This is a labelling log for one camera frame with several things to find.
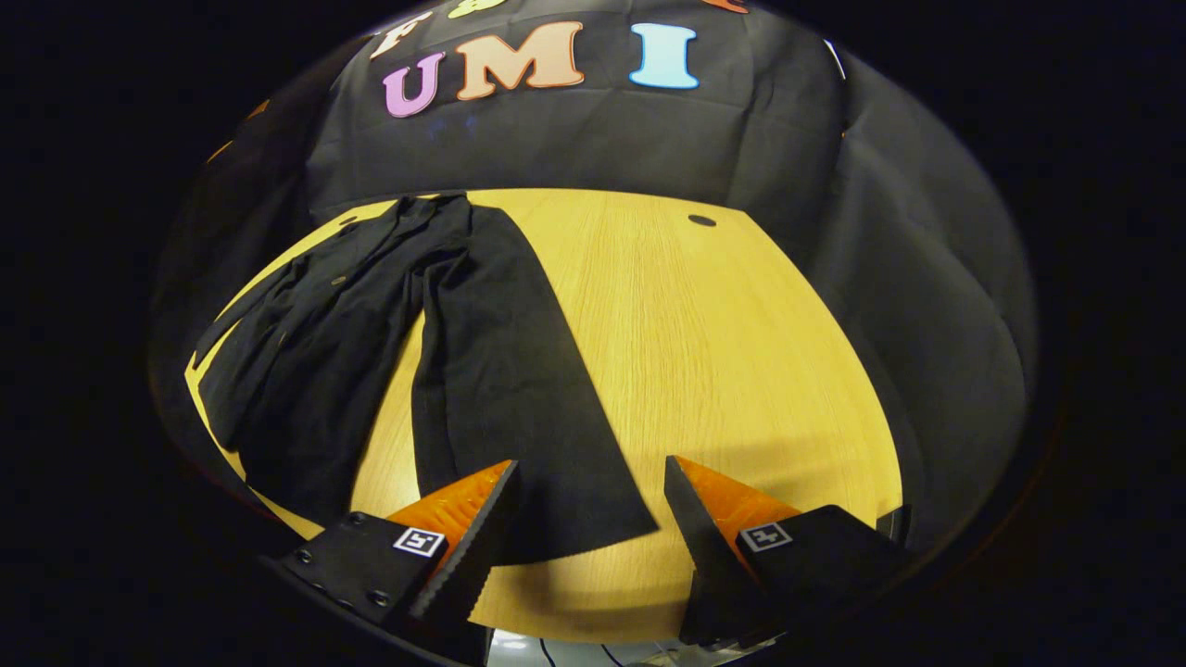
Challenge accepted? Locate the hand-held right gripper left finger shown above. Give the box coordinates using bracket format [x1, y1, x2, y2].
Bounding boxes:
[259, 459, 521, 664]

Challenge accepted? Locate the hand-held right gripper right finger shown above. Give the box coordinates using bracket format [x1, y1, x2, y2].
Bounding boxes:
[663, 454, 915, 649]

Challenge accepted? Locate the black buttoned jacket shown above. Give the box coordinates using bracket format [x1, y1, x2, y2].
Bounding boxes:
[193, 192, 661, 568]

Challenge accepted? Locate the black backdrop cloth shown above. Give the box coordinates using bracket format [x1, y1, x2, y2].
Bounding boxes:
[153, 0, 1039, 557]

